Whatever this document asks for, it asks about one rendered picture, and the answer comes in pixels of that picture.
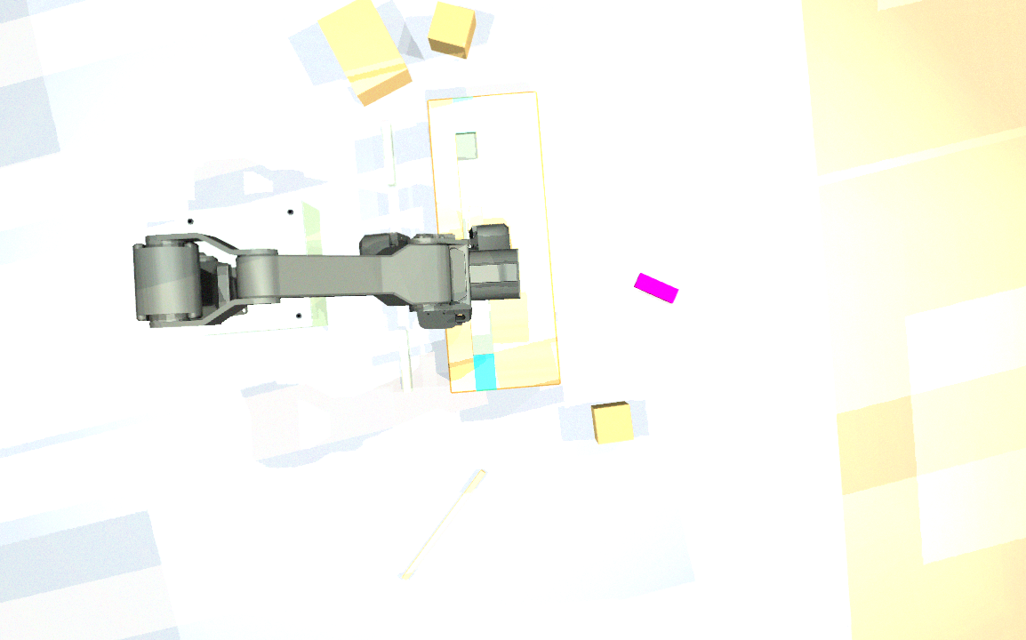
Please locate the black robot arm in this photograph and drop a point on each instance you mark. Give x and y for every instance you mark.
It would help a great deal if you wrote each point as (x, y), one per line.
(176, 285)

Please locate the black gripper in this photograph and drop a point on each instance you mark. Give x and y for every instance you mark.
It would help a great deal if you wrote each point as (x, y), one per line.
(481, 237)

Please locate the yellow cube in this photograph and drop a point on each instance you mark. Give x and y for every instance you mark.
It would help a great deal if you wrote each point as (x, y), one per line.
(452, 30)

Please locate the small magenta block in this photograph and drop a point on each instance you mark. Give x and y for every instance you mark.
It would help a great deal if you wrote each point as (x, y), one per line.
(656, 288)

